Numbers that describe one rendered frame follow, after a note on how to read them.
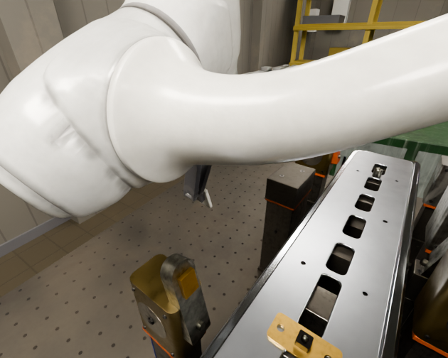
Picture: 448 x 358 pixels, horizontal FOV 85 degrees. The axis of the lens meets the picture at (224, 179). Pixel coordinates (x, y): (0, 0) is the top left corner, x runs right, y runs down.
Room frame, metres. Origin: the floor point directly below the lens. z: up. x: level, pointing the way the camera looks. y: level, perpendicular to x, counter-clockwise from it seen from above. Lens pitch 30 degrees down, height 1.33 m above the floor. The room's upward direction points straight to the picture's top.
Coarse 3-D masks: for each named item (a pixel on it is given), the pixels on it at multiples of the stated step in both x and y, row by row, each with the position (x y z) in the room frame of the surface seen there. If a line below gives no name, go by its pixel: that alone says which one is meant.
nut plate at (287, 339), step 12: (276, 324) 0.18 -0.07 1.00; (288, 324) 0.18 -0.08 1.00; (276, 336) 0.16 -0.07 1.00; (288, 336) 0.16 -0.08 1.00; (300, 336) 0.16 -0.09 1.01; (312, 336) 0.16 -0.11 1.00; (288, 348) 0.15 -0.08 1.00; (300, 348) 0.15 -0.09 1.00; (312, 348) 0.15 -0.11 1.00; (324, 348) 0.15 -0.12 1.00; (336, 348) 0.15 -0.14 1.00
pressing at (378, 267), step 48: (336, 192) 0.50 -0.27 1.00; (384, 192) 0.50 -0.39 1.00; (288, 240) 0.34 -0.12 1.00; (336, 240) 0.33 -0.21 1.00; (384, 240) 0.33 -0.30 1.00; (288, 288) 0.23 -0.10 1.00; (384, 288) 0.23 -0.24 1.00; (240, 336) 0.17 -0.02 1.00; (336, 336) 0.17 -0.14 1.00; (384, 336) 0.17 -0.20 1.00
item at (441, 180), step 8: (440, 160) 0.57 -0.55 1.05; (440, 168) 0.53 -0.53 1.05; (432, 176) 0.56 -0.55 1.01; (440, 176) 0.52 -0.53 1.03; (432, 184) 0.53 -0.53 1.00; (440, 184) 0.52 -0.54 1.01; (424, 192) 0.57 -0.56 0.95; (432, 192) 0.52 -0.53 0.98; (440, 192) 0.52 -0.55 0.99; (424, 200) 0.53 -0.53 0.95; (432, 200) 0.52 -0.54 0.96; (424, 208) 0.53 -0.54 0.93; (432, 208) 0.51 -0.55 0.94; (424, 216) 0.52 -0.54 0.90; (416, 224) 0.53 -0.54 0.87; (424, 224) 0.52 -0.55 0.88; (416, 232) 0.52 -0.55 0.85; (424, 232) 0.51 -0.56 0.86; (416, 240) 0.52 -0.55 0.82; (424, 240) 0.51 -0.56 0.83; (416, 248) 0.51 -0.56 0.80; (416, 256) 0.50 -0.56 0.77
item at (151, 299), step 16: (160, 256) 0.26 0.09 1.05; (144, 272) 0.23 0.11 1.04; (144, 288) 0.20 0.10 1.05; (160, 288) 0.20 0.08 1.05; (144, 304) 0.20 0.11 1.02; (160, 304) 0.18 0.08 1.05; (144, 320) 0.21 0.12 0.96; (160, 320) 0.18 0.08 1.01; (176, 320) 0.17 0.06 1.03; (160, 336) 0.19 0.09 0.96; (176, 336) 0.17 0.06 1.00; (160, 352) 0.21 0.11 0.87; (176, 352) 0.17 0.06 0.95; (192, 352) 0.20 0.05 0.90
